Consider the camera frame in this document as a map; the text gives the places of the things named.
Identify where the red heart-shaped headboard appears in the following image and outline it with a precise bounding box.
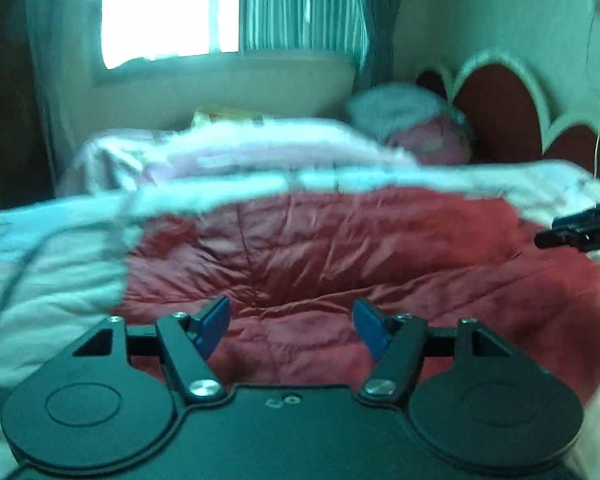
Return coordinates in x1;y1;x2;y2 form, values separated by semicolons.
415;49;600;179

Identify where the dark wooden wardrobe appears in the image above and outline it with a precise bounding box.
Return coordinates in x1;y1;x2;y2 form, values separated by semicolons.
0;0;52;209

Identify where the pink folded blanket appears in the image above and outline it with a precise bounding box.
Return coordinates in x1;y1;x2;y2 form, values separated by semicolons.
386;114;472;166

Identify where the window with bright glass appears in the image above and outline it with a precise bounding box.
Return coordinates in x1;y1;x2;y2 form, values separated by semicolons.
92;0;357;86

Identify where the teal striped curtain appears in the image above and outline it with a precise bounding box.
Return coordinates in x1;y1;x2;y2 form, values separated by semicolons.
239;0;414;91

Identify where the white patterned bed quilt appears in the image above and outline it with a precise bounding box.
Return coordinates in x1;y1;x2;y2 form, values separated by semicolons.
0;162;600;479

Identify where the grey pillow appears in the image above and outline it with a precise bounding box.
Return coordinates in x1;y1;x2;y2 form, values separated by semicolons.
344;82;448;142

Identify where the red quilted down jacket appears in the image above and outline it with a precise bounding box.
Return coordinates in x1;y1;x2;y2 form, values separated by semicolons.
118;188;600;399

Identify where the lilac crumpled bed sheet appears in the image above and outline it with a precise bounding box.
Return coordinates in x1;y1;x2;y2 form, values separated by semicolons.
56;118;417;197

